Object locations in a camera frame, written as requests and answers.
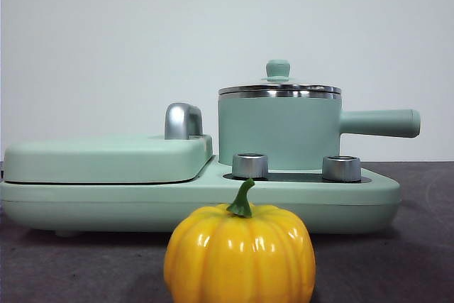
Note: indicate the yellow plastic pumpkin green stem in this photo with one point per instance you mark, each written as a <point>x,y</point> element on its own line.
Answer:
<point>241,253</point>

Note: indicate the mint green breakfast machine base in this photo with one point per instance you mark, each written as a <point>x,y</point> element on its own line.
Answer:
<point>106,207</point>

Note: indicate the silver control knob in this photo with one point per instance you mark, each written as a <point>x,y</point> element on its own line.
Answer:
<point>248,167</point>
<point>340,170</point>

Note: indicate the glass pot lid green knob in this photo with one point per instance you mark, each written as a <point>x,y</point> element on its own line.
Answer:
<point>278,69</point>

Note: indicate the mint green hinged griddle lid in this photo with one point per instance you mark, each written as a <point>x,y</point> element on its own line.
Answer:
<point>88,161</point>

